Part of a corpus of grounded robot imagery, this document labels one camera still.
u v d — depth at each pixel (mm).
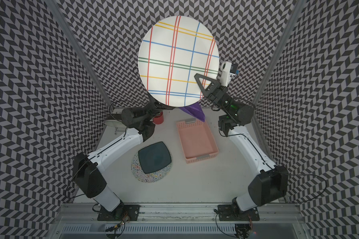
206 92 475
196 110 515
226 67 460
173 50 408
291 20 706
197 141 1041
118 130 1051
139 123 531
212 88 467
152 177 846
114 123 978
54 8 699
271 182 403
